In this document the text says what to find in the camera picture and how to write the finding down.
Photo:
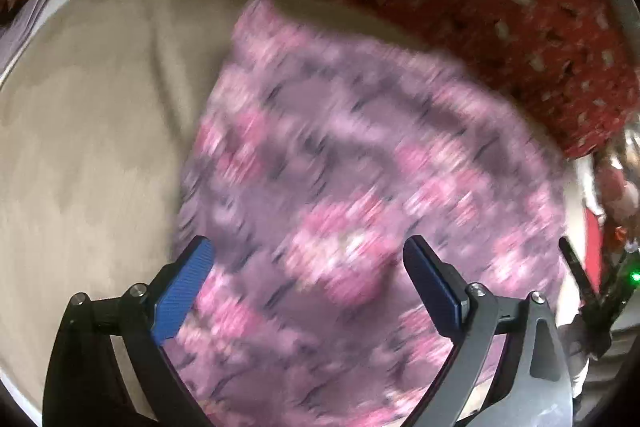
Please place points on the purple floral garment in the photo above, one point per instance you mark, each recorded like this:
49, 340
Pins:
325, 157

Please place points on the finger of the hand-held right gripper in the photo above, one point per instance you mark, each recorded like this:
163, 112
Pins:
577, 269
615, 274

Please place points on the beige fleece blanket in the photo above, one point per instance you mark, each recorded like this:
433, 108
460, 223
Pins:
100, 132

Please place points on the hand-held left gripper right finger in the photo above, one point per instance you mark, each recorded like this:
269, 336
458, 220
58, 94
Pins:
435, 287

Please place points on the clear plastic bag of clothes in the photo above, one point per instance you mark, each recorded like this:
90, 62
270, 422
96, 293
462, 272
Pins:
617, 192

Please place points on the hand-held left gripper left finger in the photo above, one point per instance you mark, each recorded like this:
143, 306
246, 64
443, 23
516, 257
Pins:
182, 292

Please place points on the red cloth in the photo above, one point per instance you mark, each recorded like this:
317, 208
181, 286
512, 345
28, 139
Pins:
592, 247

